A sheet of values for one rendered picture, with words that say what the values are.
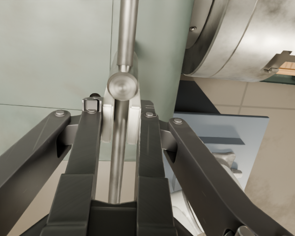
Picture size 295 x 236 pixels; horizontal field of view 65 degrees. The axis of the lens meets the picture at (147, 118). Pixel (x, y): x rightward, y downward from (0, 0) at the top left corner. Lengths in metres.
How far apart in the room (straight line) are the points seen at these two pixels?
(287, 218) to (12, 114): 2.77
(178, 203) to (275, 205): 1.92
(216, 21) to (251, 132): 0.74
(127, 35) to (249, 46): 0.22
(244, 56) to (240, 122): 0.63
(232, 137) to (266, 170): 1.34
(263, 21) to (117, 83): 0.22
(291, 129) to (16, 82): 2.04
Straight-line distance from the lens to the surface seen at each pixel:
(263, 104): 1.93
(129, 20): 0.16
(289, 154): 2.31
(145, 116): 0.15
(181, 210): 0.82
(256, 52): 0.36
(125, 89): 0.16
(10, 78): 0.31
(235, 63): 0.37
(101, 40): 0.27
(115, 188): 0.22
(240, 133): 1.00
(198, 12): 0.36
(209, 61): 0.36
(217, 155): 0.94
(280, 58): 0.40
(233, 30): 0.33
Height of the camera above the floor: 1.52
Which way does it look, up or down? 63 degrees down
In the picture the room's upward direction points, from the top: 172 degrees clockwise
